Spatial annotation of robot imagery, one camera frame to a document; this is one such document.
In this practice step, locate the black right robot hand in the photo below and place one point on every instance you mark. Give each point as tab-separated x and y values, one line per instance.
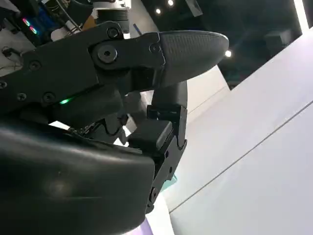
61	176

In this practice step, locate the lilac plate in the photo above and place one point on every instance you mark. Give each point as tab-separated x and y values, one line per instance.
146	228

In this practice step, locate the computer case with coloured lights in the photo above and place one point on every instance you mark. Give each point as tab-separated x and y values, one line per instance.
36	14

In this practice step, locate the white cabinet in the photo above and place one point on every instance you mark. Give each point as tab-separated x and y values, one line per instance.
207	90

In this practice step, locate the grey desk partition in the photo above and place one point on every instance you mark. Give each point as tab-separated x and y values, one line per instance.
244	147

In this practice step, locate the round ceiling light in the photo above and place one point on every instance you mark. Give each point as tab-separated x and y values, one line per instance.
158	11
228	53
170	2

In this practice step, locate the dark ceiling box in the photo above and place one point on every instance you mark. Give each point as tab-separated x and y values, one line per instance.
194	7

